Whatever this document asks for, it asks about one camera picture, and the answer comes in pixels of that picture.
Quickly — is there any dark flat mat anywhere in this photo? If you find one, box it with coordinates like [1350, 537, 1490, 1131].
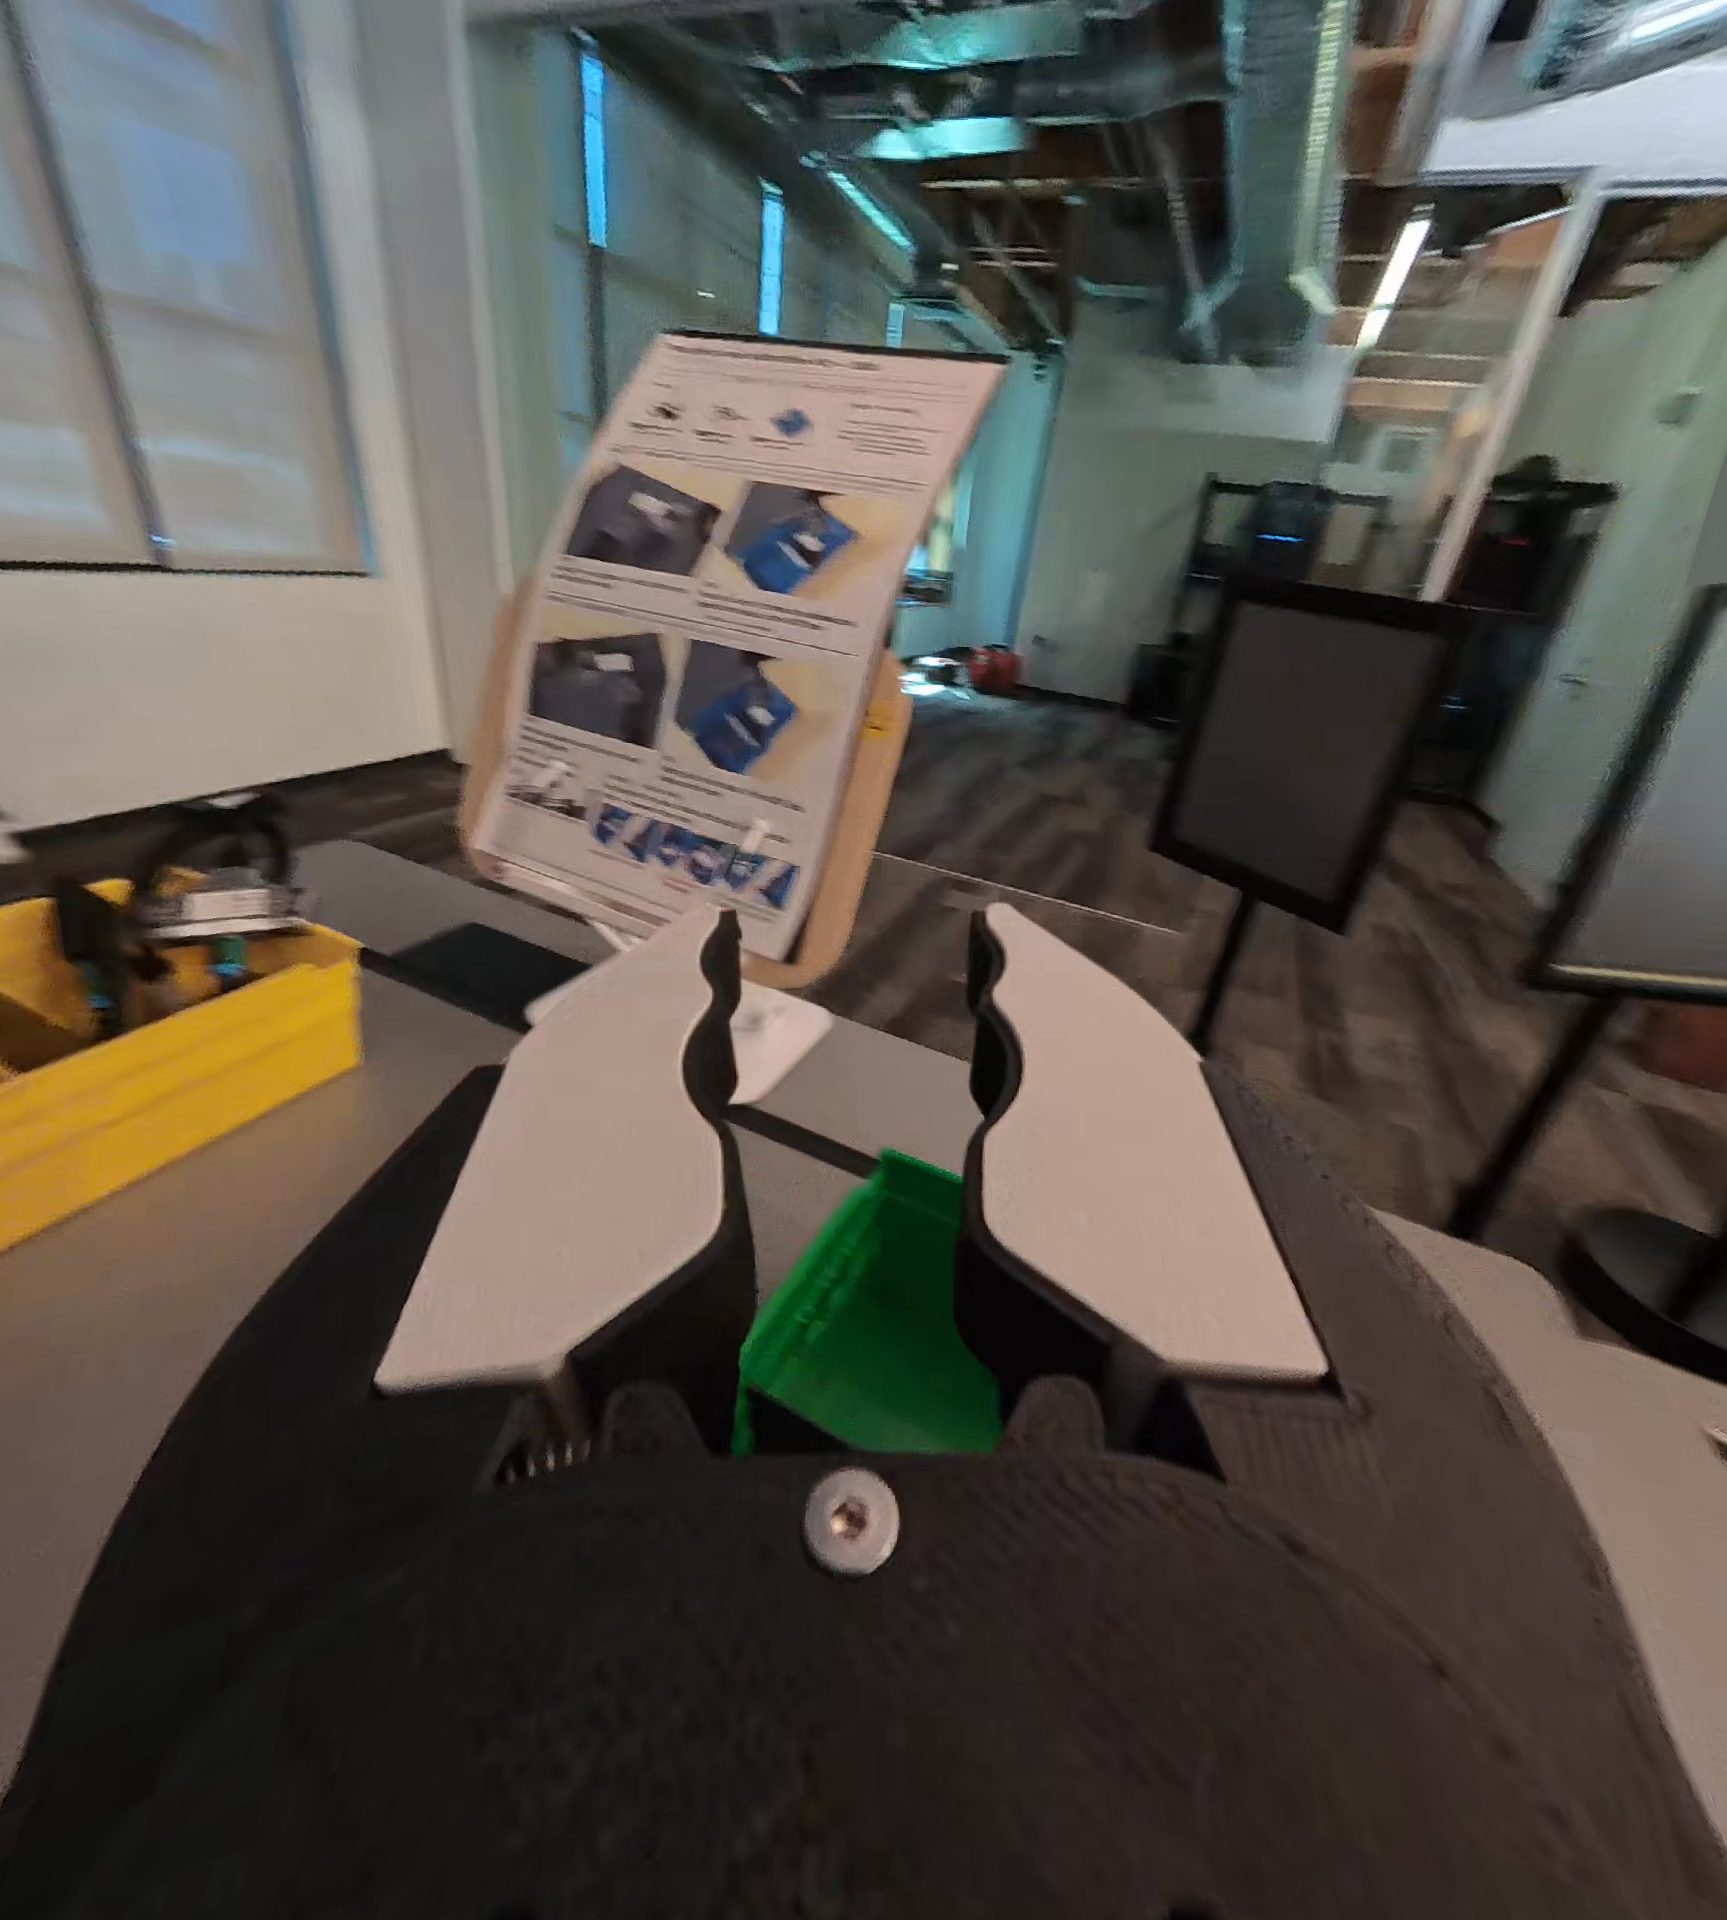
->
[377, 921, 616, 1034]

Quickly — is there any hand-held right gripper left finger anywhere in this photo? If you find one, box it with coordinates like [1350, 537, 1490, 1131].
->
[377, 911, 750, 1396]

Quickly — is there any black shelving unit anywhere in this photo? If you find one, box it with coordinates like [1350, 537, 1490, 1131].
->
[1188, 470, 1621, 795]

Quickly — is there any green plastic bin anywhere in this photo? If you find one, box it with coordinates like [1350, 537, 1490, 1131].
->
[735, 1148, 1010, 1463]

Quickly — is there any black braided cable green plug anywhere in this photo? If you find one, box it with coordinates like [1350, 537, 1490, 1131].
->
[54, 803, 312, 1036]

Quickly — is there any yellow plastic bin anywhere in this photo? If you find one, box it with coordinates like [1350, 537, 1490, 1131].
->
[0, 876, 365, 1306]

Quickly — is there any black sign stand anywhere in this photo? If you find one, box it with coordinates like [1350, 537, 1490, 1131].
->
[1448, 580, 1727, 1397]
[1150, 580, 1465, 1051]

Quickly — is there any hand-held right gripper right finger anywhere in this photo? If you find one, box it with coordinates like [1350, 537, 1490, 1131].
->
[959, 898, 1328, 1388]

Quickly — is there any instruction sheet on wooden board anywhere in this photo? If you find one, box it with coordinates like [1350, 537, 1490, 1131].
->
[459, 331, 1010, 966]

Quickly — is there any white stand base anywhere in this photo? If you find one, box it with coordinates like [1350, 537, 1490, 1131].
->
[654, 974, 839, 1106]

